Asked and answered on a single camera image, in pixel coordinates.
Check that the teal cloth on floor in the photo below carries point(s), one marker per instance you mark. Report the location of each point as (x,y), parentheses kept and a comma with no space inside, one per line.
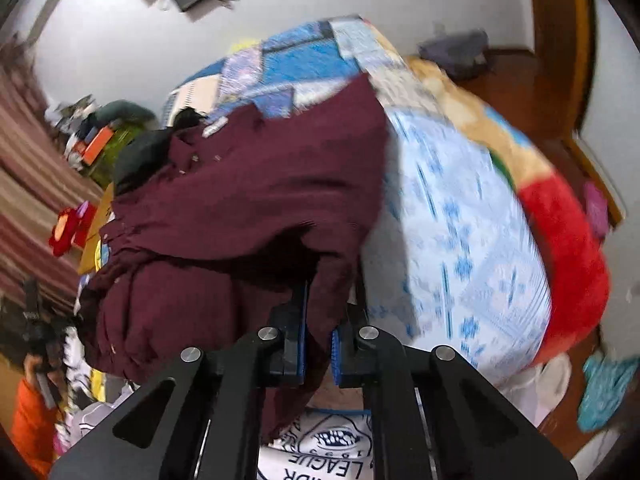
(607,382)

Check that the orange box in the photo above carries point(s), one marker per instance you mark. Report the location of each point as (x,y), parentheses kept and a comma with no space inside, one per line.
(95,147)

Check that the orange sleeve forearm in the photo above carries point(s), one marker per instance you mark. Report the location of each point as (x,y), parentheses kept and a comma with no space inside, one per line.
(33,429)

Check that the wooden door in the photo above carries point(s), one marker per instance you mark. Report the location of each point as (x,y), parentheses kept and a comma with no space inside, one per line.
(565,43)

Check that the blue patchwork bed quilt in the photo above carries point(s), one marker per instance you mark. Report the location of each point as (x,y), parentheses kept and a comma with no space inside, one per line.
(451,259)

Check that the white printed t-shirt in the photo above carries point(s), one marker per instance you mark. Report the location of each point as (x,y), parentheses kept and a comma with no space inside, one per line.
(321,444)

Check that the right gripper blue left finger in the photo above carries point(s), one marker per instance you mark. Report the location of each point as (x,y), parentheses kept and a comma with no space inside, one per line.
(287,364)

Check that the maroon button-up shirt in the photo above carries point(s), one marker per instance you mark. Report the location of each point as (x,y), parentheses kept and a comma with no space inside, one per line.
(230,227)

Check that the striped pink curtain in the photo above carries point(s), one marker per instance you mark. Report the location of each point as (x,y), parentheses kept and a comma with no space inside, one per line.
(36,184)

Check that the red fleece blanket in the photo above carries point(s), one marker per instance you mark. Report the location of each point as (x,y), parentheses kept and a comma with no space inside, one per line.
(575,265)

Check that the grey pillow on pile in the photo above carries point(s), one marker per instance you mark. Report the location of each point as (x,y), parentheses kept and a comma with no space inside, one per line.
(122,110)

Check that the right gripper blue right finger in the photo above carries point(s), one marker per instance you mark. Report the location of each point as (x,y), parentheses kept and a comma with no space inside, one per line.
(348,365)

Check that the wooden folding table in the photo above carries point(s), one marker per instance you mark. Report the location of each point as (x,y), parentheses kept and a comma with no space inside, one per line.
(91,258)

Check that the black jacket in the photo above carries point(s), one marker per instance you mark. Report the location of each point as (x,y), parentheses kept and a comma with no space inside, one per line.
(148,152)

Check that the grey backpack on floor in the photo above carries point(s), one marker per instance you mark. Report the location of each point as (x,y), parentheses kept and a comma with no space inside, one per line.
(461,55)

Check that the green patterned storage bag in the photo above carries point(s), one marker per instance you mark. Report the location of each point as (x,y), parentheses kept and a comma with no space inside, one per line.
(102,170)

